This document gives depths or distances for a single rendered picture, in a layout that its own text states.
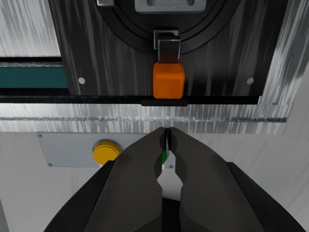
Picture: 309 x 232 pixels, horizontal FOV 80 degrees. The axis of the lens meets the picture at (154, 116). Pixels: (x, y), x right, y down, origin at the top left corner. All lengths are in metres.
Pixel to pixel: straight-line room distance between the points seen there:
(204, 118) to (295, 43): 0.13
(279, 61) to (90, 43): 0.22
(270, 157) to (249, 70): 0.28
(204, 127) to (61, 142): 0.21
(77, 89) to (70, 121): 0.06
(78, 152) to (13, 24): 0.20
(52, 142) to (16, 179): 0.29
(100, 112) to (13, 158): 0.33
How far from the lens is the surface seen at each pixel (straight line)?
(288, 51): 0.28
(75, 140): 0.30
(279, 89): 0.29
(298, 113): 0.45
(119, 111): 0.26
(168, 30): 0.19
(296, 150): 0.50
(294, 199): 0.62
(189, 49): 0.20
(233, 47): 0.23
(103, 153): 0.29
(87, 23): 0.23
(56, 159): 0.34
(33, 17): 0.32
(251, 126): 0.29
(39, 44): 0.32
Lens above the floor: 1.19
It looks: 63 degrees down
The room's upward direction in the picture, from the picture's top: 176 degrees counter-clockwise
